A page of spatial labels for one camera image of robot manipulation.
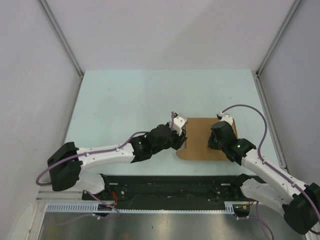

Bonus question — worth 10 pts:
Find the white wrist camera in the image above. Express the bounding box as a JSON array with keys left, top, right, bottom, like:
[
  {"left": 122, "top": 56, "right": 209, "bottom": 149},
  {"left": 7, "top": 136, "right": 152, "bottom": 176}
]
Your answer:
[
  {"left": 216, "top": 111, "right": 234, "bottom": 125},
  {"left": 169, "top": 111, "right": 188, "bottom": 136}
]

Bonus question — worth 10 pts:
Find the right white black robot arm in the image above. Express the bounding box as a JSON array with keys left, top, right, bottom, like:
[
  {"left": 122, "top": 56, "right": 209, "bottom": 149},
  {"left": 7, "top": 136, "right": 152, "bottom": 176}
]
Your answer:
[{"left": 208, "top": 121, "right": 320, "bottom": 235}]

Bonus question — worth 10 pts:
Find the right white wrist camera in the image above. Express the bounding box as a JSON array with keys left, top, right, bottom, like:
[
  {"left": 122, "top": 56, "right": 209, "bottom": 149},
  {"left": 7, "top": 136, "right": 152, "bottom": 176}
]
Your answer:
[{"left": 216, "top": 111, "right": 234, "bottom": 125}]

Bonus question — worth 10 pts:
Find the brown cardboard box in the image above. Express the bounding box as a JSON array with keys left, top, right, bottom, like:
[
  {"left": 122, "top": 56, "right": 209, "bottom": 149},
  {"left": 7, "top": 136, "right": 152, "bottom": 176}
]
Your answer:
[{"left": 176, "top": 117, "right": 229, "bottom": 162}]

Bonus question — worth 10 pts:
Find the aluminium frame post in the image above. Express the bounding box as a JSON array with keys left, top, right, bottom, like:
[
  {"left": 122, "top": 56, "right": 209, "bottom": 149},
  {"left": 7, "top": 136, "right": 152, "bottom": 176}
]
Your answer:
[
  {"left": 254, "top": 0, "right": 303, "bottom": 76},
  {"left": 37, "top": 0, "right": 85, "bottom": 77}
]

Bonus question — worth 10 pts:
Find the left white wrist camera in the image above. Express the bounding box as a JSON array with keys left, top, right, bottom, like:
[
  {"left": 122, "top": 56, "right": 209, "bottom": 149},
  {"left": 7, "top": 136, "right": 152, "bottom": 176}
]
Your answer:
[{"left": 169, "top": 111, "right": 188, "bottom": 136}]

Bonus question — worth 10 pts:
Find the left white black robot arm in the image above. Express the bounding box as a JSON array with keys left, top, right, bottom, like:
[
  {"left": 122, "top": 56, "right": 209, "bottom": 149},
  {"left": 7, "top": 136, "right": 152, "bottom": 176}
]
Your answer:
[{"left": 47, "top": 123, "right": 187, "bottom": 200}]

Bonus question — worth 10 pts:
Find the right aluminium frame post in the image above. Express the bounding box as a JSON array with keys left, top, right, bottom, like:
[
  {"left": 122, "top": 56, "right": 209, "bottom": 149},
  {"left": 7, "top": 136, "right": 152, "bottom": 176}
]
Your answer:
[{"left": 254, "top": 0, "right": 303, "bottom": 76}]

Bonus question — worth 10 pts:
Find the left aluminium frame post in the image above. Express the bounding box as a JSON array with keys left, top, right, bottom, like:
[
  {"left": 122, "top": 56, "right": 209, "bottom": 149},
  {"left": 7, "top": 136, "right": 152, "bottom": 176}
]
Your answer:
[{"left": 37, "top": 0, "right": 85, "bottom": 77}]

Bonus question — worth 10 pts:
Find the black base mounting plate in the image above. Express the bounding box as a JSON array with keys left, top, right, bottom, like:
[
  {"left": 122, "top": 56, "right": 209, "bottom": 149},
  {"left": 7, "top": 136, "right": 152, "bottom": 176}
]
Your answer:
[{"left": 94, "top": 174, "right": 267, "bottom": 202}]

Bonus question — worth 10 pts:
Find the grey slotted cable duct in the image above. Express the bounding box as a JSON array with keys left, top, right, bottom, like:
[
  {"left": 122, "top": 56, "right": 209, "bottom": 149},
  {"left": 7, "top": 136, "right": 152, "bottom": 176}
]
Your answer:
[{"left": 45, "top": 201, "right": 249, "bottom": 214}]

